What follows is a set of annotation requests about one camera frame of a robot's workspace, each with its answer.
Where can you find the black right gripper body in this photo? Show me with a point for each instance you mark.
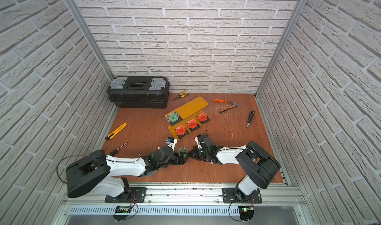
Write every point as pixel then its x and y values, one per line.
pixel 199 154

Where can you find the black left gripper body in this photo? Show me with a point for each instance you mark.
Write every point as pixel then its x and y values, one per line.
pixel 178 154

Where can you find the red tea bag large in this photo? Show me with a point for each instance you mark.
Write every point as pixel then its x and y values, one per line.
pixel 181 131

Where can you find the red tea bag small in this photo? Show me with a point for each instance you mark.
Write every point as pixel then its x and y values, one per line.
pixel 192 125

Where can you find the green tea bag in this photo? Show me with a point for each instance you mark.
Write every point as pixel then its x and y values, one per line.
pixel 182 152
pixel 173 118

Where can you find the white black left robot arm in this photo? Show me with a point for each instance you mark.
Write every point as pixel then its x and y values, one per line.
pixel 99 173

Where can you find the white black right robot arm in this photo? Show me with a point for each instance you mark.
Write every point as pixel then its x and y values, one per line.
pixel 260 167

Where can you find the yellow wooden two-tier shelf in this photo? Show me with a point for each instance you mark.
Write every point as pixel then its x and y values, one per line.
pixel 188 112

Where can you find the yellow black pliers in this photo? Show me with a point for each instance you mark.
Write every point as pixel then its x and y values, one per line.
pixel 183 94

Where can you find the right controller board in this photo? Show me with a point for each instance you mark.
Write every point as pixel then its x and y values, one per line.
pixel 246 213

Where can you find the controller board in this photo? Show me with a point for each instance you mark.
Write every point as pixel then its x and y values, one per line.
pixel 123 213
pixel 246 213

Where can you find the yellow utility knife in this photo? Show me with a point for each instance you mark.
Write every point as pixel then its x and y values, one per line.
pixel 115 132

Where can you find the left controller board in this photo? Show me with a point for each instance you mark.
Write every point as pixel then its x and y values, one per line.
pixel 123 213

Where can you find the black plastic toolbox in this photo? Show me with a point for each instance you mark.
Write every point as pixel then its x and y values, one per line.
pixel 139 92

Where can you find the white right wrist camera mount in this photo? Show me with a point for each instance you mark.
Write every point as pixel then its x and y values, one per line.
pixel 199 141

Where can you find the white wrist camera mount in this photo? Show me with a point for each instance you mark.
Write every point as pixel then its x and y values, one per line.
pixel 199 141
pixel 171 142

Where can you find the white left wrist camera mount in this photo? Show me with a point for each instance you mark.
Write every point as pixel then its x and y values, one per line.
pixel 171 142

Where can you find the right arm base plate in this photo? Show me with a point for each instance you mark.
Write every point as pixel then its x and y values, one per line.
pixel 234 195

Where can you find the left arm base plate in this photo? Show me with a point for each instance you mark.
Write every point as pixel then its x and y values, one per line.
pixel 135 194

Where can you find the black orange screwdriver handle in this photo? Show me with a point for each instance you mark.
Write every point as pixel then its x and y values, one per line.
pixel 250 118

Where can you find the green handled screwdriver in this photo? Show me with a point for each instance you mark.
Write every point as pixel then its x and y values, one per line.
pixel 115 151

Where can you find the aluminium frame rail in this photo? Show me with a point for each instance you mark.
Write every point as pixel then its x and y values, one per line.
pixel 210 194

